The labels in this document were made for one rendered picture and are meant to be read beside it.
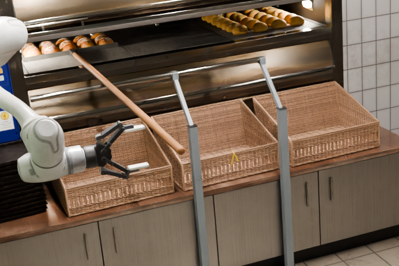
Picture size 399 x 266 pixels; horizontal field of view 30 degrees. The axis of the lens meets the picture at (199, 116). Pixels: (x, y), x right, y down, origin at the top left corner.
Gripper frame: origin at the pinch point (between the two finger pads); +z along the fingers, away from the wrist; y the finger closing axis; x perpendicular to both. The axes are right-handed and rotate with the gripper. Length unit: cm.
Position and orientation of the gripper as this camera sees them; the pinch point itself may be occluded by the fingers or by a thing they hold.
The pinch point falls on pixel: (142, 146)
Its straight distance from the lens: 251.7
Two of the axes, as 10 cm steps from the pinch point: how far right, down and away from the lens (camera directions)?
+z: 9.4, -1.8, 2.8
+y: 0.8, 9.4, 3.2
